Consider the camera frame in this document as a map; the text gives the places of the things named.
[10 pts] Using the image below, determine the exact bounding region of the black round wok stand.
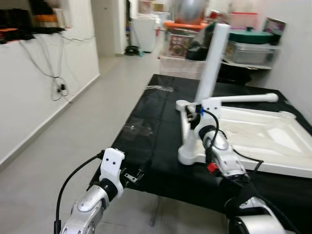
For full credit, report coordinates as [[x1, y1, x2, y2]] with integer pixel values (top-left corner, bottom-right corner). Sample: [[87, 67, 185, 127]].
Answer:
[[214, 61, 259, 84]]

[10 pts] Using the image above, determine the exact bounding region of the bench with white lace cloth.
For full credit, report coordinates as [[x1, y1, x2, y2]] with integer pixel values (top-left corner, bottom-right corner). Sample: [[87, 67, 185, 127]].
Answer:
[[158, 55, 205, 78]]

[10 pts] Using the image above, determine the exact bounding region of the crinkled clear tape strip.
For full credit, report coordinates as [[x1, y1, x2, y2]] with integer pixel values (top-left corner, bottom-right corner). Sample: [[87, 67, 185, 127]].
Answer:
[[146, 85, 174, 93]]

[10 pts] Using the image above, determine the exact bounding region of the dark framed picture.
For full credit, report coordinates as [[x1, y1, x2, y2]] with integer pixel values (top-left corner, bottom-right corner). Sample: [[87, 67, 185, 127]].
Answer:
[[262, 17, 287, 36]]

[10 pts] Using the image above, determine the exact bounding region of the clear plastic container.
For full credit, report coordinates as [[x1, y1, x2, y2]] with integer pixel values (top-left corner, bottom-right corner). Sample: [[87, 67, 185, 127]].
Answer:
[[224, 41, 281, 66]]

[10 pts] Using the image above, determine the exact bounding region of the steel pot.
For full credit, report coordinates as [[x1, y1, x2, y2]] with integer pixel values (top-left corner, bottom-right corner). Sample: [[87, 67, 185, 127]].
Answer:
[[173, 0, 210, 25]]

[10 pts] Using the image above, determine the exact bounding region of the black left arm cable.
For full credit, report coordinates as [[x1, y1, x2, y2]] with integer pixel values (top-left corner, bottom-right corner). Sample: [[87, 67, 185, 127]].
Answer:
[[54, 151, 105, 234]]

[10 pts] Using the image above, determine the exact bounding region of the square clear tape patch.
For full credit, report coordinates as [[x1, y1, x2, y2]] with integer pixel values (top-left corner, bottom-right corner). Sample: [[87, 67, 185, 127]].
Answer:
[[122, 122, 154, 139]]

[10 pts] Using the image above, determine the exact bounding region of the white box with pink lid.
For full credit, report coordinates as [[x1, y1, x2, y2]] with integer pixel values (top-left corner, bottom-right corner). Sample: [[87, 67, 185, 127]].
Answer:
[[230, 12, 258, 30]]

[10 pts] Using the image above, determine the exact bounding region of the white cabinet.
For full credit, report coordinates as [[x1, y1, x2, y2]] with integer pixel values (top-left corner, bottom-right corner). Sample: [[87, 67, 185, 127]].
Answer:
[[132, 15, 157, 52]]

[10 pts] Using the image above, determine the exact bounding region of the black wall cable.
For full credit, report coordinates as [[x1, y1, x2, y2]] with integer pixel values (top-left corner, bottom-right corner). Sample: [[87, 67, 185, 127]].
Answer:
[[19, 34, 93, 102]]

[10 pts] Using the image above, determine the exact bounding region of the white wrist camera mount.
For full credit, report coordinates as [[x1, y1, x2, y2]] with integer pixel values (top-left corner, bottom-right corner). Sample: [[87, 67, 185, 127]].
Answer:
[[190, 97, 222, 142], [100, 148, 125, 193]]

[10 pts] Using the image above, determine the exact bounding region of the wall shelf with dark items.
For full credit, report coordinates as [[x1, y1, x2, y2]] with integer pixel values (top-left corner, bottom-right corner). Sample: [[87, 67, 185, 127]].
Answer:
[[0, 0, 66, 44]]

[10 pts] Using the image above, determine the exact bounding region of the green pot with lid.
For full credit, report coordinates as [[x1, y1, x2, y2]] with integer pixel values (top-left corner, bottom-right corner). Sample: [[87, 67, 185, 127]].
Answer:
[[228, 27, 274, 44]]

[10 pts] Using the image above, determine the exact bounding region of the black plastic bag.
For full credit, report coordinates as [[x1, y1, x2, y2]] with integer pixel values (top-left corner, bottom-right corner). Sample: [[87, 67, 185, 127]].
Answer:
[[188, 22, 215, 61]]

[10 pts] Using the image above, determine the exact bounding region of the black floor mop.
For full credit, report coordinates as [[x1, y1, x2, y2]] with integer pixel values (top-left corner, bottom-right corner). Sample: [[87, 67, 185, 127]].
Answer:
[[124, 43, 144, 55]]

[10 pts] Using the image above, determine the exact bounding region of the white plastic table leg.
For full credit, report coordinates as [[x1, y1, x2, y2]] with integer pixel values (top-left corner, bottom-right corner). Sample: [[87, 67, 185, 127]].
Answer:
[[178, 23, 230, 166], [214, 93, 279, 104]]

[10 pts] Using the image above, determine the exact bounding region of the white plastic table top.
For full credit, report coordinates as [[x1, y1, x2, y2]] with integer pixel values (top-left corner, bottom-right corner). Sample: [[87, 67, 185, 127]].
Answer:
[[175, 100, 312, 178]]

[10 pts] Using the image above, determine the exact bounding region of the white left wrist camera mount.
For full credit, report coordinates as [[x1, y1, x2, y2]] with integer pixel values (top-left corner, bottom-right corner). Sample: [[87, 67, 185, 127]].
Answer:
[[100, 148, 125, 193]]

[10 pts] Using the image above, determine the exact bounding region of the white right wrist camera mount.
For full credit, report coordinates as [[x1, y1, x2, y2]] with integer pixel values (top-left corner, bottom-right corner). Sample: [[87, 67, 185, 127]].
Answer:
[[190, 97, 222, 142]]

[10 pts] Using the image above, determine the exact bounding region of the metal folding table frame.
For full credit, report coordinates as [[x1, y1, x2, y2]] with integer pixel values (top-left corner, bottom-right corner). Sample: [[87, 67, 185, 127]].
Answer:
[[149, 195, 161, 227]]

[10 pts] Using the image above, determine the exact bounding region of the black table cloth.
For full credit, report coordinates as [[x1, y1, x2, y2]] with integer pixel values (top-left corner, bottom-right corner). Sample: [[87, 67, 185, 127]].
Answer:
[[95, 74, 312, 230]]

